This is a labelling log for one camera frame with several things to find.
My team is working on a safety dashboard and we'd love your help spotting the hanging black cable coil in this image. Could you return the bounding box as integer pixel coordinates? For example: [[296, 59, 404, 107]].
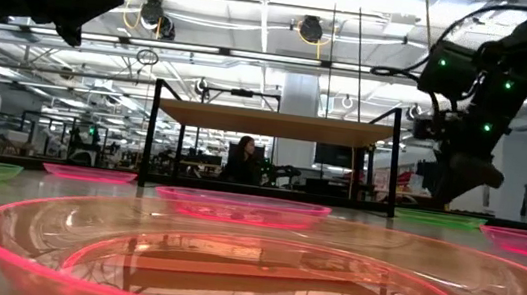
[[135, 47, 161, 68]]

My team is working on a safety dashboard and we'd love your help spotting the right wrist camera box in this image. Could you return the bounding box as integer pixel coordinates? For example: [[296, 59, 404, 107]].
[[412, 114, 449, 144]]

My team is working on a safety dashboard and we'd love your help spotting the orange translucent plastic plate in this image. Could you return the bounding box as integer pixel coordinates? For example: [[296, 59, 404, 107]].
[[0, 177, 527, 295]]

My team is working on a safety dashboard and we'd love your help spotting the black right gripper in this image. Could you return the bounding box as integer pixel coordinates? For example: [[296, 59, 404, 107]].
[[430, 138, 509, 214]]

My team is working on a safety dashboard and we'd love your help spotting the black-framed wooden shelf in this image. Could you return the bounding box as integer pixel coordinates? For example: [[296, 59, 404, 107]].
[[137, 76, 409, 219]]

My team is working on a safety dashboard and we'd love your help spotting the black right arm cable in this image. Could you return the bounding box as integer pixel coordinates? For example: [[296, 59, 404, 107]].
[[365, 0, 527, 125]]

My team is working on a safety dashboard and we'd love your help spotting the black background robot workstation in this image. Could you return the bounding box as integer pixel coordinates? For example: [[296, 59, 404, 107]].
[[15, 110, 111, 168]]

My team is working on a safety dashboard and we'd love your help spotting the black ceiling cable reel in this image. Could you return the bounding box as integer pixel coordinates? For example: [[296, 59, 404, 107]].
[[295, 14, 327, 46], [136, 0, 181, 41]]

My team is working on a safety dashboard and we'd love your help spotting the black background metal frame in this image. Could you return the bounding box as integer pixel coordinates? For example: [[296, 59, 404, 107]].
[[199, 84, 283, 114]]

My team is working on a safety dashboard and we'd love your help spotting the yellow hanging cable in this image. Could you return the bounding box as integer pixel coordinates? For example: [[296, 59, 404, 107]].
[[416, 0, 440, 51]]

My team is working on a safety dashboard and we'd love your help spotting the black background monitor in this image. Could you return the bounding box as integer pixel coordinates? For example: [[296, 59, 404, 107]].
[[412, 158, 440, 196]]

